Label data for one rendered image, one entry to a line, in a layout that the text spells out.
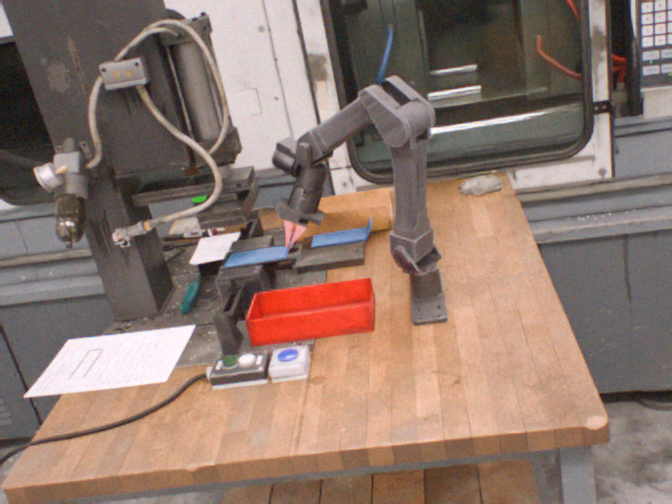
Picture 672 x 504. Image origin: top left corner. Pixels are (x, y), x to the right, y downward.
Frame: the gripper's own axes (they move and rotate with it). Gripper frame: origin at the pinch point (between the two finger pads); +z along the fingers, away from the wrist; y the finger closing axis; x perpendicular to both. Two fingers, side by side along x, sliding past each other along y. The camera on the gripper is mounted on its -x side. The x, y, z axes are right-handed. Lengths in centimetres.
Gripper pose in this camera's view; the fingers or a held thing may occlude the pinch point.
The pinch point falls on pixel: (288, 245)
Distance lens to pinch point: 170.1
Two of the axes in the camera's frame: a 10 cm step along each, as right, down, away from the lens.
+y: -9.4, -3.3, -0.3
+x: -0.9, 3.4, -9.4
